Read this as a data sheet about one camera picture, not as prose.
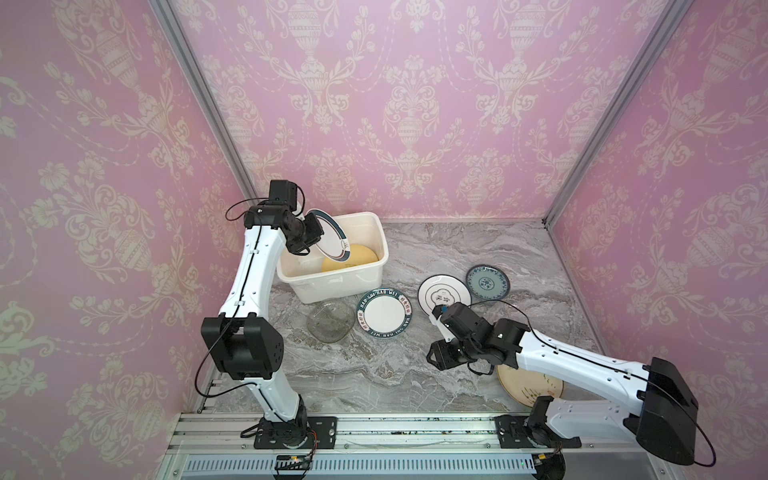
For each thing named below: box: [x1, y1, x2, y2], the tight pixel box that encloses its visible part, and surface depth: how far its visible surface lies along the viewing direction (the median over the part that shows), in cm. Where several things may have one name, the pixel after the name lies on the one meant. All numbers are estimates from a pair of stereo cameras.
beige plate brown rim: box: [496, 364, 565, 407], surface depth 82 cm
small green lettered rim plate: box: [356, 288, 413, 338], surface depth 97 cm
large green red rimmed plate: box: [305, 208, 351, 263], surface depth 93 cm
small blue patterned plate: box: [466, 264, 511, 300], surface depth 105 cm
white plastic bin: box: [277, 212, 389, 304], surface depth 99 cm
